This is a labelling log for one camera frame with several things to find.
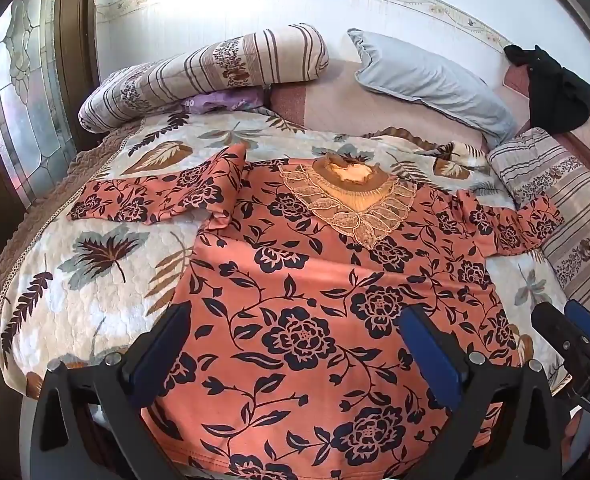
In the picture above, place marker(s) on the grey pillow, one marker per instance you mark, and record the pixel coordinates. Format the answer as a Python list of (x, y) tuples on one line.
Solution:
[(425, 80)]

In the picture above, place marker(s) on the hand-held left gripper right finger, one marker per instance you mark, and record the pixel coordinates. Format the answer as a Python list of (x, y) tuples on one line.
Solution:
[(432, 355)]

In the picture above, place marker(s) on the black garment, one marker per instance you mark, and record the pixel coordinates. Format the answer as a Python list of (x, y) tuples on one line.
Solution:
[(555, 95)]

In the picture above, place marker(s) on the pink bed sheet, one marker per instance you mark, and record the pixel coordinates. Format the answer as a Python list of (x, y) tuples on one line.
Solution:
[(335, 102)]

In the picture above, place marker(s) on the stained glass door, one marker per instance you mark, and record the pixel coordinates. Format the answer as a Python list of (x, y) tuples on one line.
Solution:
[(25, 110)]

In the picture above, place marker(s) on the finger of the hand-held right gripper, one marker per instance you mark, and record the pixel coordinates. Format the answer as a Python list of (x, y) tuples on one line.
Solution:
[(582, 317), (557, 332)]

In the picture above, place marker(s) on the striped rolled bolster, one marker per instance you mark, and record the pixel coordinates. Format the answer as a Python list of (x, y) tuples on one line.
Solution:
[(200, 70)]

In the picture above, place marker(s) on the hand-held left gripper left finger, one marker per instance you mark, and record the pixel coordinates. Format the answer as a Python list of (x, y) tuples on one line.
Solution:
[(157, 352)]

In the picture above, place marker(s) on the orange floral shirt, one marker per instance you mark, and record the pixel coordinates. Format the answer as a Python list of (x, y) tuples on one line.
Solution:
[(300, 270)]

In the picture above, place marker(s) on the purple cloth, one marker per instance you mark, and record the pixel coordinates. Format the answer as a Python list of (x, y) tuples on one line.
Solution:
[(220, 101)]

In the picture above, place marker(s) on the striped floral pillow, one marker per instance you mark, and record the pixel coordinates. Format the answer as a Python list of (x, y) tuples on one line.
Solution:
[(570, 195)]

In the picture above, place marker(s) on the leaf print blanket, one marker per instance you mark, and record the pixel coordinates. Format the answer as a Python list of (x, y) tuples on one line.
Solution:
[(100, 300)]

